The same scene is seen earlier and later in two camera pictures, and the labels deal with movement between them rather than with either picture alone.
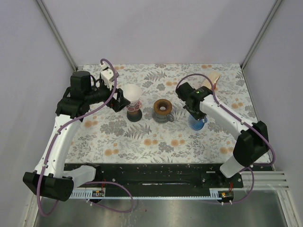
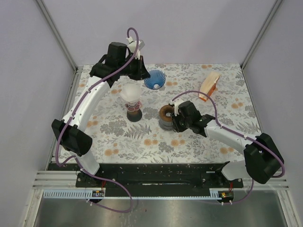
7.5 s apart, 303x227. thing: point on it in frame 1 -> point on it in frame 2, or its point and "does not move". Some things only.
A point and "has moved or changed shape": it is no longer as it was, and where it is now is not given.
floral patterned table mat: [157, 129] does not move
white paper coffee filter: [132, 92] does not move
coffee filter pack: [214, 76] does not move
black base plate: [129, 176] does not move
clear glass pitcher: [162, 118] -> [165, 126]
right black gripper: [198, 116] -> [175, 121]
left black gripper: [119, 103] -> [141, 72]
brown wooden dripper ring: [162, 102] -> [164, 109]
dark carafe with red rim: [134, 116] does not move
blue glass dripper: [195, 124] has moved or changed shape
